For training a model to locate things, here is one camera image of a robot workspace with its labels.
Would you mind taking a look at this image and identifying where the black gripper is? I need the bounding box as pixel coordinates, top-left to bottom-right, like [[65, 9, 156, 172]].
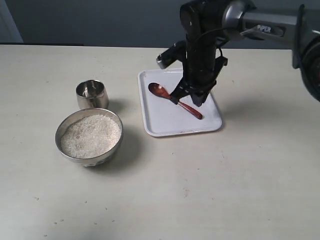
[[170, 32, 228, 107]]

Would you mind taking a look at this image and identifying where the red-brown wooden spoon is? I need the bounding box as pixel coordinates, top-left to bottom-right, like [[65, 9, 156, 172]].
[[148, 82, 204, 120]]

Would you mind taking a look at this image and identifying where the steel bowl of rice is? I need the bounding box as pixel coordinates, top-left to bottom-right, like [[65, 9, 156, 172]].
[[55, 108, 124, 167]]

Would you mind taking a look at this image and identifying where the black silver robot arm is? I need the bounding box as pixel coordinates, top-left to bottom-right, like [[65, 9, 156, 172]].
[[171, 0, 320, 106]]

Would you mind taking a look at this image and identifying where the small steel cup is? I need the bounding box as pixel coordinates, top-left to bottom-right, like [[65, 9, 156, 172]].
[[75, 79, 109, 110]]

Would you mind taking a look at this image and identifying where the white rectangular tray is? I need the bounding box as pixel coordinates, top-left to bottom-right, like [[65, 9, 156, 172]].
[[137, 68, 223, 137]]

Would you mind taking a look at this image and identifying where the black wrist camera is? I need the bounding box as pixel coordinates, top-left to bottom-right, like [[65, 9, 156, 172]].
[[156, 40, 187, 70]]

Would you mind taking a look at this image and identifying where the black cable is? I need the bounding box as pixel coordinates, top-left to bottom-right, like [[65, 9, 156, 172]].
[[193, 26, 253, 63]]

